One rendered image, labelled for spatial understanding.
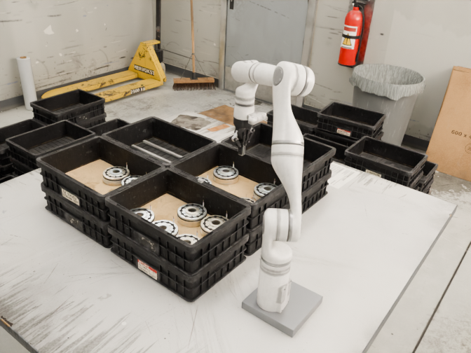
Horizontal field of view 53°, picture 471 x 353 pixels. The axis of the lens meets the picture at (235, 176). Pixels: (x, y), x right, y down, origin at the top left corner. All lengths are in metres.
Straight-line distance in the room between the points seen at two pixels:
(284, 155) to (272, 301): 0.44
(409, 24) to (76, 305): 3.50
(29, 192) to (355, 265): 1.35
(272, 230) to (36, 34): 4.06
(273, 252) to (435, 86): 3.18
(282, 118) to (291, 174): 0.16
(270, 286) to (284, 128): 0.46
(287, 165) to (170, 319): 0.58
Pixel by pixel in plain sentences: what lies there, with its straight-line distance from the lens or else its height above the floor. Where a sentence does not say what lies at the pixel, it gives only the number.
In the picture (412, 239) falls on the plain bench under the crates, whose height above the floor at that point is 0.70.
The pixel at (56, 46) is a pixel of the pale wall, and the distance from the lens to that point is 5.18.
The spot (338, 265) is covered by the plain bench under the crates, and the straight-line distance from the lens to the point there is 1.74.
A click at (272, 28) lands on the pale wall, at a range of 4.85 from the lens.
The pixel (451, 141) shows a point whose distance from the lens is 4.14.
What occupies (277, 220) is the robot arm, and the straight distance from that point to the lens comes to 1.29.
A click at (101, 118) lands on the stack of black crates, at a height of 0.46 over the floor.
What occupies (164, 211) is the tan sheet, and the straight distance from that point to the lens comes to 1.70.
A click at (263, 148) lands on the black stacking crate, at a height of 0.83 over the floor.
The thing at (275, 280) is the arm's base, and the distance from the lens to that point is 1.40.
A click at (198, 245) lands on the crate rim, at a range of 1.38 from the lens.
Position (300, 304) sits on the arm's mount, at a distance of 1.52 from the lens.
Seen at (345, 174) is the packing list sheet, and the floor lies 0.70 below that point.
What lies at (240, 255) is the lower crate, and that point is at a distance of 1.64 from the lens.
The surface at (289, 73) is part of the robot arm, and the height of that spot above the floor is 1.39.
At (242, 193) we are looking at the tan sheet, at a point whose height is 0.83.
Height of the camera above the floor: 1.78
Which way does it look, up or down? 30 degrees down
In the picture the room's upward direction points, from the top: 3 degrees clockwise
